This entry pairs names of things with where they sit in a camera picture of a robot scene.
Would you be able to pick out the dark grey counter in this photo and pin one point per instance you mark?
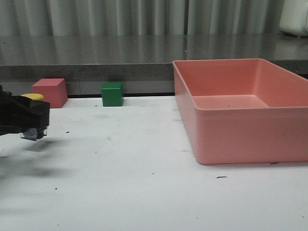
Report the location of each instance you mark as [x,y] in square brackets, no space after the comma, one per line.
[142,63]

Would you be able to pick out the pink plastic bin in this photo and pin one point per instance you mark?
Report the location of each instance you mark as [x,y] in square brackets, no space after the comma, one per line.
[242,111]

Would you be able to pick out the white appliance in background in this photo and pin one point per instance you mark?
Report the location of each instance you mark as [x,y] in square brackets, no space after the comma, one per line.
[294,18]

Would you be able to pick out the yellow mushroom push button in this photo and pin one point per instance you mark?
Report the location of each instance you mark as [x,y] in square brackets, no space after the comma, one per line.
[32,96]

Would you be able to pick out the green cube block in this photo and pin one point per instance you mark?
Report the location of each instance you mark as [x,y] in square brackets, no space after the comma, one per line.
[112,94]

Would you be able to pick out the pink cube block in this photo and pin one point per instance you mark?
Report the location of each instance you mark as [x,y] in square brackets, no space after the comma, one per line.
[53,89]

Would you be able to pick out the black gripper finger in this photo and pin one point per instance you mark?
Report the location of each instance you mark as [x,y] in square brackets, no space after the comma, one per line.
[20,114]

